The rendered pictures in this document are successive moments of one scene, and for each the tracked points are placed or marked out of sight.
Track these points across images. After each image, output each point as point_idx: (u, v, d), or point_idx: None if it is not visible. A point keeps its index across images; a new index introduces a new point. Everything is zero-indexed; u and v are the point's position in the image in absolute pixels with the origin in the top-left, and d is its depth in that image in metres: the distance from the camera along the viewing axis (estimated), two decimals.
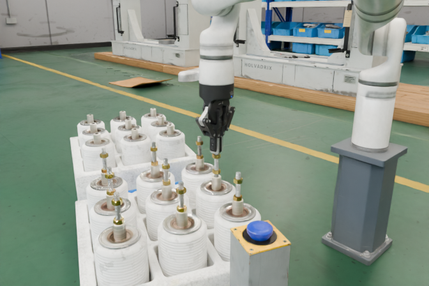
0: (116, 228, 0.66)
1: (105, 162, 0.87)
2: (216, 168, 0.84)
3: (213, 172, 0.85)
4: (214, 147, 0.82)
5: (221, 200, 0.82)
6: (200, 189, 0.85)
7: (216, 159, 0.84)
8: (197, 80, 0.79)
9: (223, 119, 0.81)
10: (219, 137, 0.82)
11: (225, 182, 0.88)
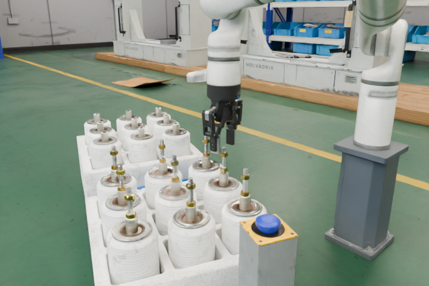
0: (128, 222, 0.68)
1: (115, 159, 0.89)
2: (225, 166, 0.88)
3: (226, 170, 0.87)
4: (214, 147, 0.82)
5: (208, 192, 0.86)
6: (212, 178, 0.92)
7: (225, 158, 0.87)
8: (205, 80, 0.82)
9: (233, 118, 0.85)
10: (219, 137, 0.82)
11: (235, 184, 0.88)
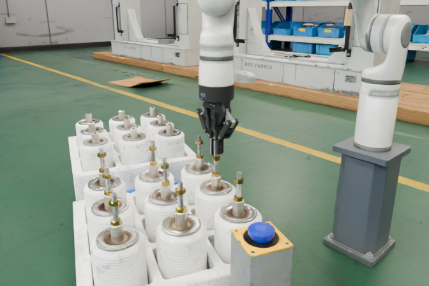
0: (113, 229, 0.64)
1: (103, 162, 0.85)
2: (218, 170, 0.83)
3: (218, 174, 0.83)
4: (209, 145, 0.83)
5: None
6: (232, 189, 0.84)
7: (218, 161, 0.83)
8: None
9: (212, 122, 0.79)
10: (212, 139, 0.81)
11: (203, 188, 0.84)
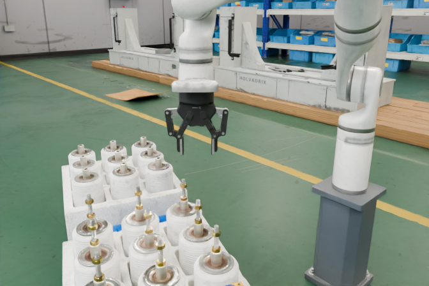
0: (96, 285, 0.69)
1: (90, 208, 0.89)
2: (200, 217, 0.88)
3: (200, 221, 0.87)
4: (217, 145, 0.83)
5: (184, 244, 0.86)
6: (186, 227, 0.91)
7: (200, 209, 0.87)
8: None
9: None
10: (210, 136, 0.83)
11: (210, 233, 0.88)
